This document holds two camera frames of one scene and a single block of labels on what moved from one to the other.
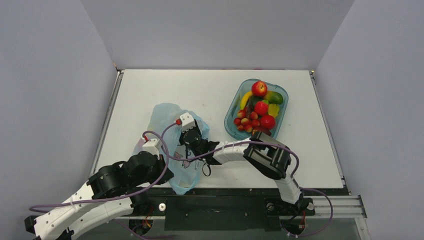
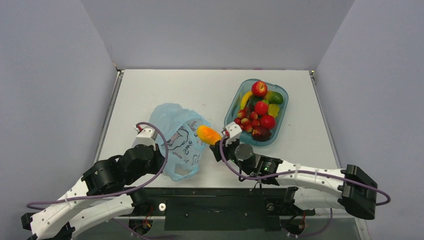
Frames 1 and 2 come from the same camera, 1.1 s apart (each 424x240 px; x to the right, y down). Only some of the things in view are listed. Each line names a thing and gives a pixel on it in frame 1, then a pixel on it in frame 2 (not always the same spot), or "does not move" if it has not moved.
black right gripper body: (191, 133) -> (218, 151)
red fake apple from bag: (259, 88) does not move
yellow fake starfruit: (273, 109) does not move
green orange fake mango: (274, 97) does not move
